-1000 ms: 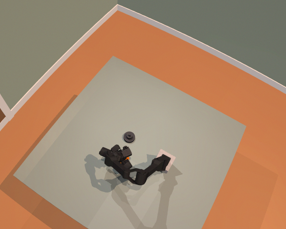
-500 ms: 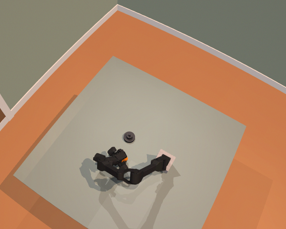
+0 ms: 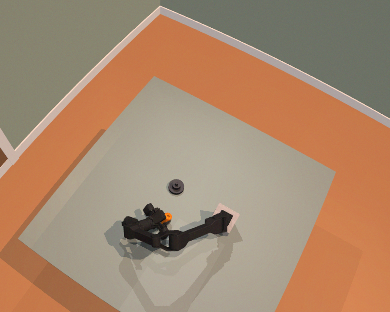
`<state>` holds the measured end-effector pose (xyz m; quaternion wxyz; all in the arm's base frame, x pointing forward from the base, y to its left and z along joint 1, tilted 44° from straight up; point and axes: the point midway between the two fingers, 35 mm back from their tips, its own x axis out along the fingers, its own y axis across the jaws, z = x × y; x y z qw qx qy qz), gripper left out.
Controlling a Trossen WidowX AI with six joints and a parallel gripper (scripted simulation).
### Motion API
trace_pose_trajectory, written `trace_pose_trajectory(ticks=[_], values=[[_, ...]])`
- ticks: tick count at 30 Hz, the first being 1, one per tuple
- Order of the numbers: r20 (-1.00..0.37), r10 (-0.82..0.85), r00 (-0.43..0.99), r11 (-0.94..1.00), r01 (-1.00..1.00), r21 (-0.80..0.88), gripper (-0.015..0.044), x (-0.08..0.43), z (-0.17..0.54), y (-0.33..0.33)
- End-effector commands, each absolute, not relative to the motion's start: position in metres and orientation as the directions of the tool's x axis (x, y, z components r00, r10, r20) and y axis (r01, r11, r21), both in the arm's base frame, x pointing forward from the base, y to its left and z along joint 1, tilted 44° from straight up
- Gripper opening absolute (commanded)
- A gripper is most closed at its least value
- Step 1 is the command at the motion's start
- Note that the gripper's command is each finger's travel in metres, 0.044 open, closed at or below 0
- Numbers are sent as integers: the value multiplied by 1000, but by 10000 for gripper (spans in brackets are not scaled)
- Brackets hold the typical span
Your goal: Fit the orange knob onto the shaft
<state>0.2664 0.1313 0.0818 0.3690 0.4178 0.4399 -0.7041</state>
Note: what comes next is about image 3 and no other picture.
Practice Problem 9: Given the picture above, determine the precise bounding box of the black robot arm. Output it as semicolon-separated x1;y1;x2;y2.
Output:
122;208;233;251

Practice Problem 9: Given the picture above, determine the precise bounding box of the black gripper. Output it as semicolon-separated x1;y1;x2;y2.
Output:
143;203;171;240

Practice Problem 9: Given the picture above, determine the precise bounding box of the orange knob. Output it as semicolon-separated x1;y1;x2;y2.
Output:
161;213;172;224

